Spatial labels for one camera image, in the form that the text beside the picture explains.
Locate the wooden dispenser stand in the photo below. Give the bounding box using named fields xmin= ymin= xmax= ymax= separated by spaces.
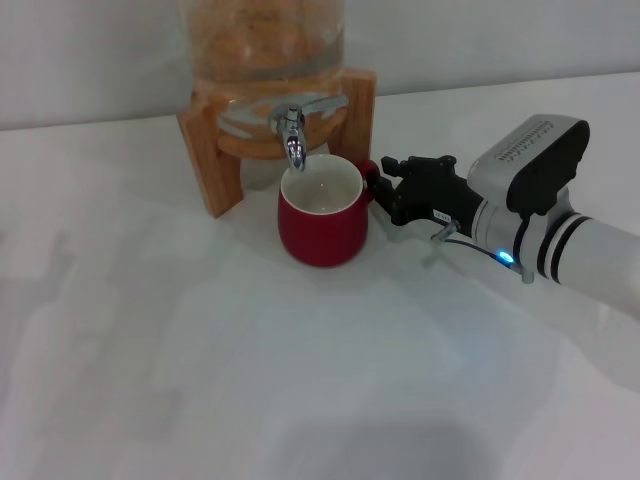
xmin=175 ymin=67 xmax=377 ymax=220

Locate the silver black wrist camera box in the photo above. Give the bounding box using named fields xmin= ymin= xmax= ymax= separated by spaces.
xmin=467 ymin=113 xmax=592 ymax=218

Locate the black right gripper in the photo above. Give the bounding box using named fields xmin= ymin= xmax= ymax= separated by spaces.
xmin=372 ymin=154 xmax=487 ymax=237

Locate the clear glass dispenser jar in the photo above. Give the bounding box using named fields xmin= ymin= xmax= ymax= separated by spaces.
xmin=185 ymin=0 xmax=350 ymax=151

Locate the red cup white inside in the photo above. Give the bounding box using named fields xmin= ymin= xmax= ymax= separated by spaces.
xmin=277 ymin=153 xmax=380 ymax=268

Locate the chrome faucet with lever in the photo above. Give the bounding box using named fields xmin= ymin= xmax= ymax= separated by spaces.
xmin=268 ymin=93 xmax=350 ymax=174

